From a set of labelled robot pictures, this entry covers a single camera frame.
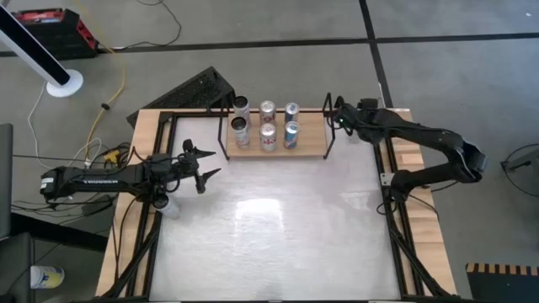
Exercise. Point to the tall white yellow-banded can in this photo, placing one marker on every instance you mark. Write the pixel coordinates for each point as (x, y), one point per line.
(170, 209)
(354, 139)

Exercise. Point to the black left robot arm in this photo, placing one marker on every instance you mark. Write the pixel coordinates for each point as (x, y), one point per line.
(97, 181)

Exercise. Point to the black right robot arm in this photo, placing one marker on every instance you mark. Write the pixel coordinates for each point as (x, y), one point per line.
(442, 139)

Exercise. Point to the black box with striped edge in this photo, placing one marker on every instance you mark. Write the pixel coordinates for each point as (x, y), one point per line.
(501, 286)

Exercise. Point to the black aluminium table frame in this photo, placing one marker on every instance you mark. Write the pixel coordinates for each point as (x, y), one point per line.
(166, 115)

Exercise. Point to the white fan stand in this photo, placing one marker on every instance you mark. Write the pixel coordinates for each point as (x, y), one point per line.
(63, 86)

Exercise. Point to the blue silver Red Bull can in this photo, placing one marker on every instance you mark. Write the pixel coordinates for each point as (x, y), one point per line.
(291, 111)
(290, 136)

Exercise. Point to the white Celsius can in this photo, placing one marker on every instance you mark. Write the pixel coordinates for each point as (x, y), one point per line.
(241, 103)
(241, 136)

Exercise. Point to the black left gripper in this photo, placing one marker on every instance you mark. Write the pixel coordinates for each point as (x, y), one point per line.
(189, 164)

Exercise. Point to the wooden shelf with black frame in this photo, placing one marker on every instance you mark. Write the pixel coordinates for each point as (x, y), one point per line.
(311, 139)

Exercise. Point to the grey upright panel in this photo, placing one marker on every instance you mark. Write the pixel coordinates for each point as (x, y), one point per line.
(5, 181)

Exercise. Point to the black and red toolbox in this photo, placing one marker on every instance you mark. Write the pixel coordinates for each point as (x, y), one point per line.
(54, 38)

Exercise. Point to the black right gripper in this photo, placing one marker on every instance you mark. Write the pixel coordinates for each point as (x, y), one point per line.
(358, 120)

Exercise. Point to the grey stand leg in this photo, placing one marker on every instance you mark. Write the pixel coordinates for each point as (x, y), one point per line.
(524, 161)

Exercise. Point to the silver Diet Coke can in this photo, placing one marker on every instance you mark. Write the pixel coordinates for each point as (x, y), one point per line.
(268, 141)
(268, 110)

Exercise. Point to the white yellow cylindrical container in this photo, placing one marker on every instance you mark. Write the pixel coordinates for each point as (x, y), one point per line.
(46, 277)

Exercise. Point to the wooden table base board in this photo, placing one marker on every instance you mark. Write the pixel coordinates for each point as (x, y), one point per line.
(145, 126)

